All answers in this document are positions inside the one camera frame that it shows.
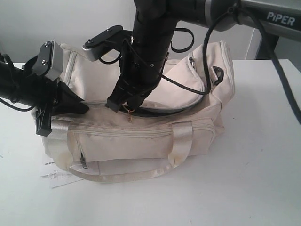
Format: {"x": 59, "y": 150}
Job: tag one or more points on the white rear hang tag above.
{"x": 63, "y": 180}

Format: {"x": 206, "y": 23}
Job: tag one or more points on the cream fabric duffel bag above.
{"x": 172, "y": 124}

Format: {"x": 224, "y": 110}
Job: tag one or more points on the white Tonlion hang tag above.
{"x": 48, "y": 167}

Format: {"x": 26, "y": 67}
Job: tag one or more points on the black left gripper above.
{"x": 38, "y": 91}

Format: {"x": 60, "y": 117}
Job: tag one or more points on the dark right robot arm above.
{"x": 144, "y": 53}

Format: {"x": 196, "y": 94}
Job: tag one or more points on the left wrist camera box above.
{"x": 49, "y": 61}

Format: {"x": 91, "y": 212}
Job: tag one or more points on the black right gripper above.
{"x": 138, "y": 79}

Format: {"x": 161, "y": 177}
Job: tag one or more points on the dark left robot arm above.
{"x": 7, "y": 85}

